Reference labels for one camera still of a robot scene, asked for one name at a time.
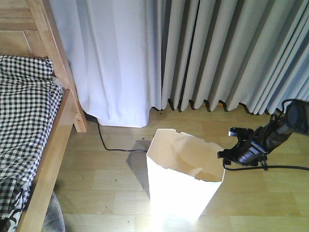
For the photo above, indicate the wooden bed frame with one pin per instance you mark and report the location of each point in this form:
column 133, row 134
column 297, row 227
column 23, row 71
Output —
column 28, row 29

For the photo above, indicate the black white checkered bedding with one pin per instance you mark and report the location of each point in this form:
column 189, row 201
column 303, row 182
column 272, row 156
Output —
column 30, row 97

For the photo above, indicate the white plastic trash bin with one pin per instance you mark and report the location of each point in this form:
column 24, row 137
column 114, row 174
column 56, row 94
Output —
column 184, row 173

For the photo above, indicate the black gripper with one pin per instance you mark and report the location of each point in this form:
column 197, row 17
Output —
column 245, row 153

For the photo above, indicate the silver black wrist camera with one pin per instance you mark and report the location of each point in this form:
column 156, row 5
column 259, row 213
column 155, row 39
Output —
column 242, row 134

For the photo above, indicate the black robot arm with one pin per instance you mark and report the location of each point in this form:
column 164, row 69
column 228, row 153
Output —
column 295, row 119

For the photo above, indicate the white sheer curtain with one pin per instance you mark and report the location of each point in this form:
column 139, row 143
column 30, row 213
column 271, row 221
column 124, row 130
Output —
column 114, row 52

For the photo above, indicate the light grey pleated curtain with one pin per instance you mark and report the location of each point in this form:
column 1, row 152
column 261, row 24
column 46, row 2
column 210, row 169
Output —
column 251, row 52

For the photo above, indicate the grey round rug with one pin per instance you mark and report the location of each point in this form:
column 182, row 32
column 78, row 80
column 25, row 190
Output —
column 53, row 221

